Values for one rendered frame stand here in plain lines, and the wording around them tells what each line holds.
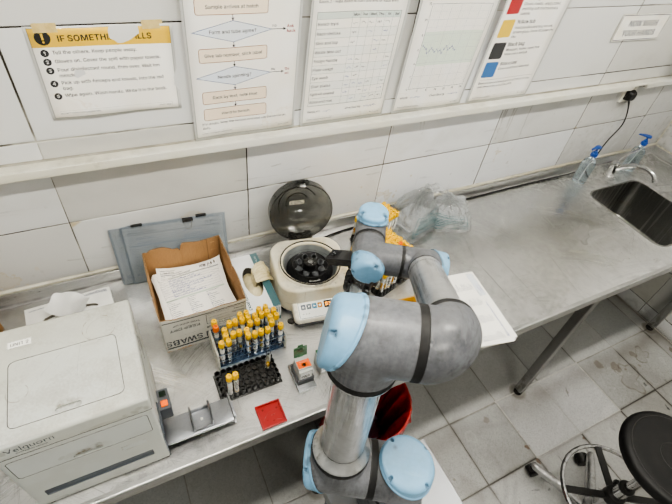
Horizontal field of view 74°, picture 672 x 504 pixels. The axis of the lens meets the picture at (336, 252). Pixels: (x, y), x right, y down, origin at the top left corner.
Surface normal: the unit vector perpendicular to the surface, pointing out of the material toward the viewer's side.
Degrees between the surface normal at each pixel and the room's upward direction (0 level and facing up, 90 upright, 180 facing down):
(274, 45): 94
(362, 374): 87
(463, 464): 0
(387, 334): 29
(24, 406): 0
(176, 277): 1
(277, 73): 94
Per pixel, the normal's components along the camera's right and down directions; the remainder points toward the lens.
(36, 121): 0.43, 0.67
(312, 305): 0.22, -0.34
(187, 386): 0.11, -0.71
